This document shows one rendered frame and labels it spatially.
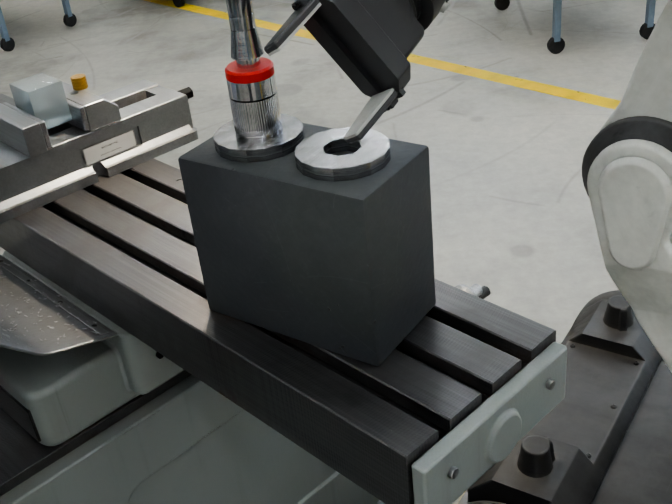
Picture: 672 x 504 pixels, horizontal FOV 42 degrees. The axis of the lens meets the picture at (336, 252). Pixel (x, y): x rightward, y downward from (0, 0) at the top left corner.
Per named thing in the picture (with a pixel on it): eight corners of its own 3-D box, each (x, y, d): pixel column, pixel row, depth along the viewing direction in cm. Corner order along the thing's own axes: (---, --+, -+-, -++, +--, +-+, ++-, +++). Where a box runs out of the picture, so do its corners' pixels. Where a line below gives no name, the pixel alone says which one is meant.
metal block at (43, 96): (52, 110, 131) (42, 72, 128) (72, 120, 127) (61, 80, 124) (20, 122, 128) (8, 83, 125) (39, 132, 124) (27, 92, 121)
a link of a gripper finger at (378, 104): (358, 132, 78) (393, 85, 81) (338, 139, 81) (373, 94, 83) (370, 145, 79) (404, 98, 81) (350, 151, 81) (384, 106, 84)
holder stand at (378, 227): (274, 257, 106) (249, 100, 95) (437, 304, 94) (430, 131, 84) (208, 310, 97) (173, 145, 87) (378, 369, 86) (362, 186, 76)
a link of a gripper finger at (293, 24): (265, 58, 77) (304, 14, 80) (284, 48, 74) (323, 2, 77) (253, 45, 76) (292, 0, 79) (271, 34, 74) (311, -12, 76)
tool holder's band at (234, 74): (216, 81, 84) (214, 71, 84) (242, 64, 88) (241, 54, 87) (258, 85, 82) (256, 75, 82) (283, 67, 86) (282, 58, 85)
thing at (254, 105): (226, 137, 87) (216, 81, 84) (251, 119, 91) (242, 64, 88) (266, 143, 85) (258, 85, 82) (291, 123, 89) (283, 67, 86)
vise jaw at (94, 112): (80, 101, 137) (73, 77, 135) (122, 119, 129) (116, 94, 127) (45, 114, 134) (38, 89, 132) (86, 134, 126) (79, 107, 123)
